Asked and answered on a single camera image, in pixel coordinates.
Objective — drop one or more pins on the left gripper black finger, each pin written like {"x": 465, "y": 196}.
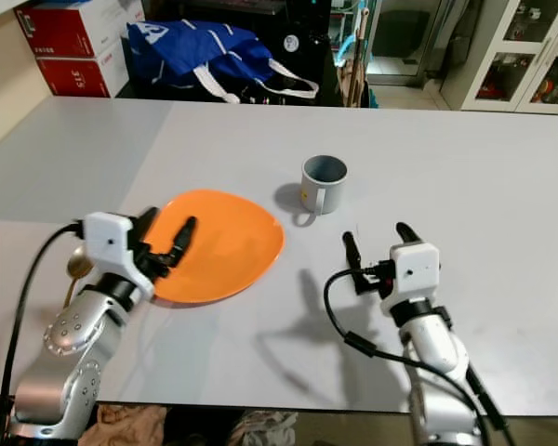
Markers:
{"x": 186, "y": 240}
{"x": 149, "y": 217}

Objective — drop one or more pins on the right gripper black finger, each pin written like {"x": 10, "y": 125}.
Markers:
{"x": 409, "y": 235}
{"x": 354, "y": 260}

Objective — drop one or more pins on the orange plate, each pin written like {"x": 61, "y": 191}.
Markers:
{"x": 228, "y": 251}

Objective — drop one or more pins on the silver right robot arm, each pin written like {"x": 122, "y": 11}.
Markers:
{"x": 432, "y": 358}

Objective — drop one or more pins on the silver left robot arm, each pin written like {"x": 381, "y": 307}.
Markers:
{"x": 65, "y": 372}

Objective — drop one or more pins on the grey mug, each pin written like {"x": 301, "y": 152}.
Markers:
{"x": 324, "y": 190}

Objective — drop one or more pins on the gold spoon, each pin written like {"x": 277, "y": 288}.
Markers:
{"x": 77, "y": 265}

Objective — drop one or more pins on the red and white cardboard box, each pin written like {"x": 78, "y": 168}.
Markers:
{"x": 74, "y": 79}
{"x": 65, "y": 30}

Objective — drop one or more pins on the white glass-door cabinet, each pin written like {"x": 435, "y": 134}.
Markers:
{"x": 516, "y": 56}

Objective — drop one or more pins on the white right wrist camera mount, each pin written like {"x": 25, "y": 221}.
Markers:
{"x": 414, "y": 274}

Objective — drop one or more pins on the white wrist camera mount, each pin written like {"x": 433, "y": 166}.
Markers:
{"x": 414, "y": 274}
{"x": 112, "y": 242}

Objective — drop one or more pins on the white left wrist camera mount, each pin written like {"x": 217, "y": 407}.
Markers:
{"x": 112, "y": 242}

